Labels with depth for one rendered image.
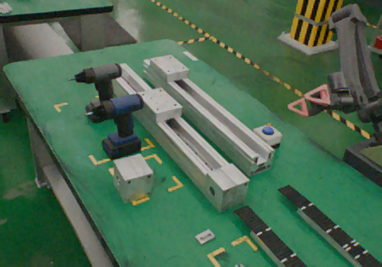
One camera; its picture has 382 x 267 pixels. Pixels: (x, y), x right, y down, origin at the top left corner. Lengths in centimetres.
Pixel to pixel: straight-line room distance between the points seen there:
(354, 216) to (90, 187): 84
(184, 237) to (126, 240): 16
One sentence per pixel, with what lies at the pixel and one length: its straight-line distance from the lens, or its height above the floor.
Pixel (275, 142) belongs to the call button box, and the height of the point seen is 81.
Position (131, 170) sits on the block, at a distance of 126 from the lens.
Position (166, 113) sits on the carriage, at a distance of 149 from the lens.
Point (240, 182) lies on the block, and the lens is 126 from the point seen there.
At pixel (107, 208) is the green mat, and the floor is 78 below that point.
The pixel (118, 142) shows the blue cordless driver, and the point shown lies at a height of 85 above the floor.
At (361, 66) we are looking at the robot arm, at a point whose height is 106.
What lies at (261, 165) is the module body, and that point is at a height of 81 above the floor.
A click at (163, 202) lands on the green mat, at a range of 130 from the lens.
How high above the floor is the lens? 170
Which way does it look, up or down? 34 degrees down
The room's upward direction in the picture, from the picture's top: 7 degrees clockwise
